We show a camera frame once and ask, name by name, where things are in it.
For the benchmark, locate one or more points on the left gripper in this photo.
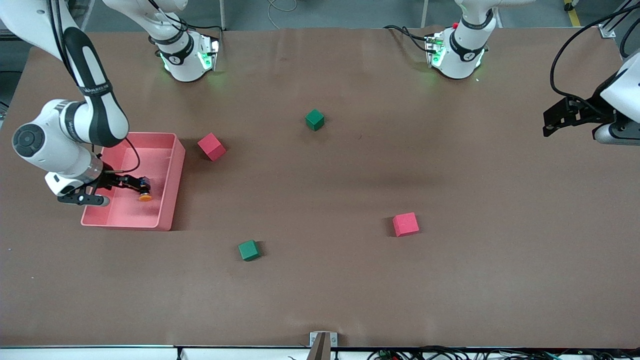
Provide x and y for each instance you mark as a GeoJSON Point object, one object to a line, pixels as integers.
{"type": "Point", "coordinates": [586, 114]}

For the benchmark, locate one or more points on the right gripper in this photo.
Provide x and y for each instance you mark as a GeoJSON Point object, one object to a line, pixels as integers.
{"type": "Point", "coordinates": [113, 180]}

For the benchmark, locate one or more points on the orange push button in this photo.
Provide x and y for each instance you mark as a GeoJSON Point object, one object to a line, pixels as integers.
{"type": "Point", "coordinates": [145, 197]}

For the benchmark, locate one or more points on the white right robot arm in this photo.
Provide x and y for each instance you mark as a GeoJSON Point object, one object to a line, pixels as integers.
{"type": "Point", "coordinates": [95, 120]}

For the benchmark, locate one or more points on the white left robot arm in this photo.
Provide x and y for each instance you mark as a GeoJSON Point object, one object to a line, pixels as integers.
{"type": "Point", "coordinates": [465, 50]}

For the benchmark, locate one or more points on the pink plastic bin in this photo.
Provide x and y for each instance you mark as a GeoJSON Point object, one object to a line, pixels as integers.
{"type": "Point", "coordinates": [127, 215]}

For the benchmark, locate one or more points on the red cube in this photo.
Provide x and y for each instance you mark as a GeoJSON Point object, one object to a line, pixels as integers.
{"type": "Point", "coordinates": [405, 225]}
{"type": "Point", "coordinates": [211, 147]}

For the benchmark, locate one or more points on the green cube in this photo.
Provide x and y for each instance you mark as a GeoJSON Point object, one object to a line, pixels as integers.
{"type": "Point", "coordinates": [314, 120]}
{"type": "Point", "coordinates": [249, 250]}

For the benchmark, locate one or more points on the aluminium frame profile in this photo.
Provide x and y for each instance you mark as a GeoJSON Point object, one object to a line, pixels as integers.
{"type": "Point", "coordinates": [606, 31]}

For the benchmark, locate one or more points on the grey metal post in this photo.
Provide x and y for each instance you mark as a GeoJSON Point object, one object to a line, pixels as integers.
{"type": "Point", "coordinates": [222, 15]}
{"type": "Point", "coordinates": [425, 12]}

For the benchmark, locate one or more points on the metal table bracket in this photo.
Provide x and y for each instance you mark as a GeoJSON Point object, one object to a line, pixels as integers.
{"type": "Point", "coordinates": [315, 340]}

